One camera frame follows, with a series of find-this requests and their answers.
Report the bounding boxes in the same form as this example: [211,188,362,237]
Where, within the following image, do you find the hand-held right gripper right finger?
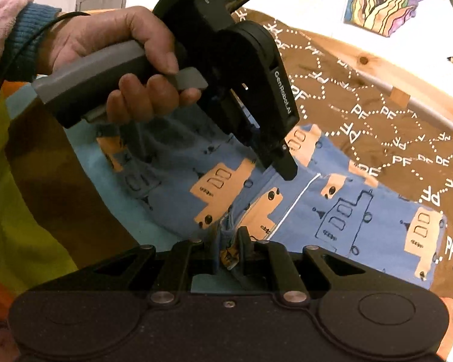
[236,226,368,305]

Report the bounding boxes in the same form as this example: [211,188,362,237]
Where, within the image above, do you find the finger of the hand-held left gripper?
[272,142,299,181]

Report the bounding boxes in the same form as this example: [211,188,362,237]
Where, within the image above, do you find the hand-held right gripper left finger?
[79,238,217,305]

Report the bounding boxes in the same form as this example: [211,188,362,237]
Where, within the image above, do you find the blue pants with orange print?
[96,109,448,283]

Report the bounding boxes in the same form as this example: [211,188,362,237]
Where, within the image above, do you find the person's left forearm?
[0,0,63,84]

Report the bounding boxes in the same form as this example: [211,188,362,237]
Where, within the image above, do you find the person's left hand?
[38,5,203,125]

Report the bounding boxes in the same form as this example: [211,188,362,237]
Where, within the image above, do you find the brown printed blanket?
[234,5,453,302]

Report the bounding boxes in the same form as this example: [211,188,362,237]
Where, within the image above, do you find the colourful striped bed sheet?
[0,79,453,351]

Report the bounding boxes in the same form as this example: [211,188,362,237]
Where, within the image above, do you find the wooden bed frame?
[75,5,453,142]

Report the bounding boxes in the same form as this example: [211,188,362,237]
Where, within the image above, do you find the colourful wavy wall poster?
[343,0,451,38]

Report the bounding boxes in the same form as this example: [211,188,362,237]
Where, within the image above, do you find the black cable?
[0,11,92,140]

